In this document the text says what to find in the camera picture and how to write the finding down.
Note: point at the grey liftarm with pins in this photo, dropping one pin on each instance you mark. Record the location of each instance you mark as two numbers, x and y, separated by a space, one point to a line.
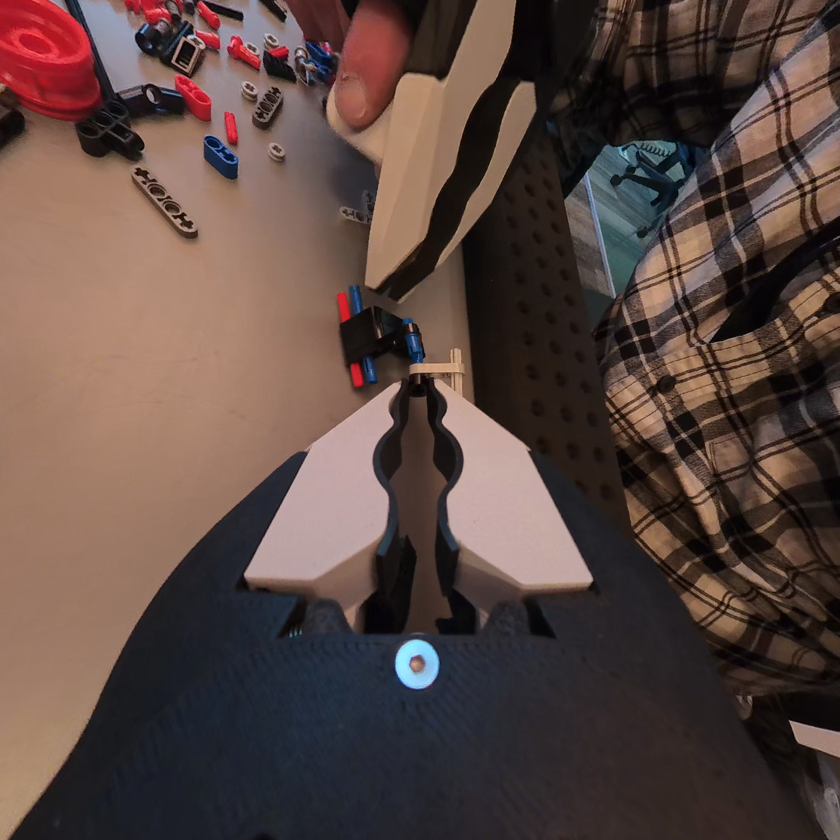
433 369

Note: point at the grey thin toy liftarm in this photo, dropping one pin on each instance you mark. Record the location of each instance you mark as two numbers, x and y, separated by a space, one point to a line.
164 202

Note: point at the large red toy wheel hub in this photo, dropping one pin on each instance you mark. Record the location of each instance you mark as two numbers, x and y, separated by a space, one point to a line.
39 59

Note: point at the person's right forearm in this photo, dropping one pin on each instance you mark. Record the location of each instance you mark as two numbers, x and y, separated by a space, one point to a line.
656 65

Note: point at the long black toy axle rod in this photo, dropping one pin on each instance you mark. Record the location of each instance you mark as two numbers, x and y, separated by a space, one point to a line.
95 59

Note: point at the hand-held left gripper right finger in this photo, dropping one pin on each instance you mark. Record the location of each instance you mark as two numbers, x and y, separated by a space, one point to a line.
518 525

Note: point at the office chair base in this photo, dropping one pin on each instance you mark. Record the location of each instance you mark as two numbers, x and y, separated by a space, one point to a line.
649 180

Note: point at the person's plaid shirt torso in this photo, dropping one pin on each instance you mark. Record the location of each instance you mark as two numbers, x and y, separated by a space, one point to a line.
722 459

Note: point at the person's right hand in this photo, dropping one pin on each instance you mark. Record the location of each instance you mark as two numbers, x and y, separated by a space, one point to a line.
371 59

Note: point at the grey angled thin liftarm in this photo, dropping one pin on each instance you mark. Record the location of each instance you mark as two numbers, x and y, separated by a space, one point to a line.
358 213

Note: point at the small grey toy bush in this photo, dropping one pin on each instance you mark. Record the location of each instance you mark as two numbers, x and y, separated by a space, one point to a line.
276 152

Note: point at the black blue toy brick assembly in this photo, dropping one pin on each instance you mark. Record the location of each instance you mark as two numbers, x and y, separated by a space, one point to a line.
367 334

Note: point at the black triangular toy connector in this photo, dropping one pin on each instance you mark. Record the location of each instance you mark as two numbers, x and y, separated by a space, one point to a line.
108 131

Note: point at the black connector with pin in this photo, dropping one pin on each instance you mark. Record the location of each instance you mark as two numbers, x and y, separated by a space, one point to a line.
151 100

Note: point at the grey desk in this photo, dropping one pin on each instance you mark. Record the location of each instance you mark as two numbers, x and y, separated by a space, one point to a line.
164 394

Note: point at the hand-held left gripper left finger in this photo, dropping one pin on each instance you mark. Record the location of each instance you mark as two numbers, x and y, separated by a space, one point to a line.
321 525

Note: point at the pile of small toy pins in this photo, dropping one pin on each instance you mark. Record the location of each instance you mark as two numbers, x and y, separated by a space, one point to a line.
262 52

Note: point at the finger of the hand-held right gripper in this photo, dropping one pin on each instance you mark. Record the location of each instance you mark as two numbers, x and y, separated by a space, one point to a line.
505 144
410 164

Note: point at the small blue toy liftarm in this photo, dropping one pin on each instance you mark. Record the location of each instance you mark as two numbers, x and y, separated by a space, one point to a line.
221 157

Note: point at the black dimpled panel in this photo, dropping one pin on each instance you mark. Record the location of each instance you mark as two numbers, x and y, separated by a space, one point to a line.
525 328

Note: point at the red toy pin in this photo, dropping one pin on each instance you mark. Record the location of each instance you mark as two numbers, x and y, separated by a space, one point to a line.
231 128

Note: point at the small red toy liftarm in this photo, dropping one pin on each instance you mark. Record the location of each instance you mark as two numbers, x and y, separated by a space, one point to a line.
193 98

